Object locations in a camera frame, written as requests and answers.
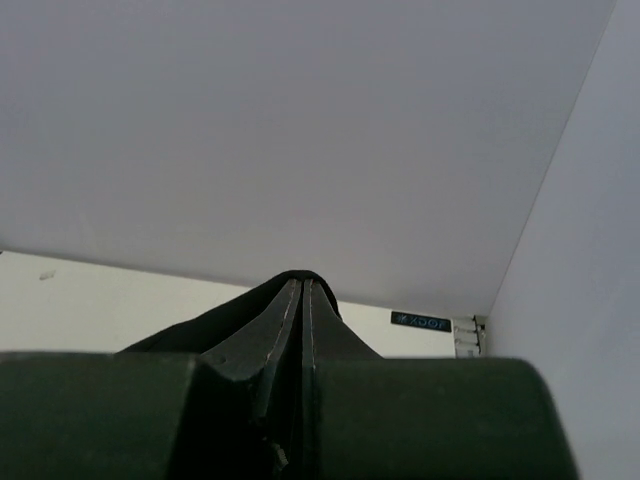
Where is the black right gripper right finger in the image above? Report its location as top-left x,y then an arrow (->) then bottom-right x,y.
301,280 -> 381,479

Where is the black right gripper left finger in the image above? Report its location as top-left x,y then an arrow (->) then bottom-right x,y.
204,280 -> 303,479

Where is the black t-shirt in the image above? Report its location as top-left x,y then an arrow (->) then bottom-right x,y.
124,270 -> 340,354

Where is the right black table label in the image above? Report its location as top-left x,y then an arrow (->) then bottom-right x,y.
391,311 -> 453,333

